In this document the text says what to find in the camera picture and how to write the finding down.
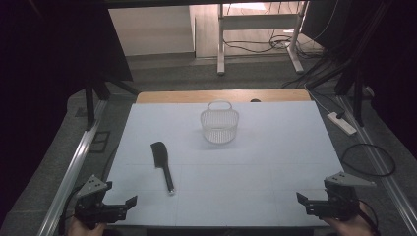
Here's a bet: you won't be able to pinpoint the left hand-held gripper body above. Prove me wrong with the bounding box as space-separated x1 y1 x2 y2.
73 174 129 229

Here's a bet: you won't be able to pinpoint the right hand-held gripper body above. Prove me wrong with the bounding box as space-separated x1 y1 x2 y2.
306 171 377 221

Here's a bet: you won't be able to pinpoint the black spatula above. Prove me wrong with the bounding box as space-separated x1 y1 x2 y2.
149 141 176 196

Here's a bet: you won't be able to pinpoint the white plastic basket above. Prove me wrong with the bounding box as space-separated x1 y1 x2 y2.
200 99 240 145

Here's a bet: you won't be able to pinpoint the person's left hand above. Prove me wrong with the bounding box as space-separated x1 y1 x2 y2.
67 216 107 236

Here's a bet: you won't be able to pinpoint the person's right hand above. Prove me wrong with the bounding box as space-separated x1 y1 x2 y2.
323 201 375 236

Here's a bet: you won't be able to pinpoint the dark floor socket cover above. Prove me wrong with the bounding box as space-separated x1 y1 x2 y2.
88 130 111 154

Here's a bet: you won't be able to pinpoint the white table mat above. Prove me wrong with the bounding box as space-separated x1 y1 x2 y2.
103 100 368 228

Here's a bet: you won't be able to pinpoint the white power strip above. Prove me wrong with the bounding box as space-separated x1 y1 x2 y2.
327 111 358 137

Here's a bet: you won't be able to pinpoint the black stand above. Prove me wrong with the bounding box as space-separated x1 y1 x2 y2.
83 76 141 131
306 57 368 128

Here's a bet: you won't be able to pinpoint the wooden table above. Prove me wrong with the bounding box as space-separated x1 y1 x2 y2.
136 88 312 105

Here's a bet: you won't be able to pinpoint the black curtain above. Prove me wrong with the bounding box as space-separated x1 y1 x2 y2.
300 0 417 160
0 0 134 214

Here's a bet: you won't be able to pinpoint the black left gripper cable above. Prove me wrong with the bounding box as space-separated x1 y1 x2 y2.
58 184 85 236

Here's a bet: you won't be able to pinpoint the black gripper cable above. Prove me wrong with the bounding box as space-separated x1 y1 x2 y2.
357 199 382 236
58 184 85 236

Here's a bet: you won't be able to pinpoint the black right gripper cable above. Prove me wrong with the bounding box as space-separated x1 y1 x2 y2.
357 199 382 236

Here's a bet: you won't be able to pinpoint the aluminium rail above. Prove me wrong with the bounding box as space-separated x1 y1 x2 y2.
36 98 110 236
336 93 417 236

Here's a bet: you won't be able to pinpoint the black looped floor cable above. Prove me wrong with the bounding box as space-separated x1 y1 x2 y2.
339 143 397 178

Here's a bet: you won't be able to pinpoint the tangled black floor cables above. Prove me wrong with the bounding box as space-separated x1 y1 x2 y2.
222 32 327 61

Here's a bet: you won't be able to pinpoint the white desk frame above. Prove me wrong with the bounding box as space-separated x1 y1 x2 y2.
216 1 310 77

